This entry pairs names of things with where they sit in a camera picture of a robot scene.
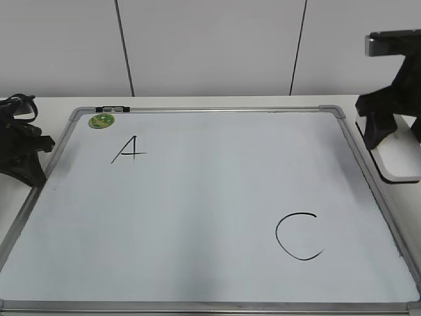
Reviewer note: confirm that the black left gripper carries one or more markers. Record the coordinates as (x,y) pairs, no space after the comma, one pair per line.
(21,140)

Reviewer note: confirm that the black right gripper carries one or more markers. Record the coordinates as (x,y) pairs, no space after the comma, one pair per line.
(401,97)

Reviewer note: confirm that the white rectangular board eraser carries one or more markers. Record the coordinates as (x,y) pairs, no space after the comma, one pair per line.
(397,157)

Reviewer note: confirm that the round green magnet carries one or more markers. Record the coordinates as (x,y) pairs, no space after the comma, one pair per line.
(101,121)

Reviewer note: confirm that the black whiteboard hanging clip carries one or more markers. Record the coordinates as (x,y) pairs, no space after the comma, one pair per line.
(112,109)

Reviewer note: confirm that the white aluminium-framed whiteboard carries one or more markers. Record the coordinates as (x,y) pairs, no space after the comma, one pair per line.
(208,211)

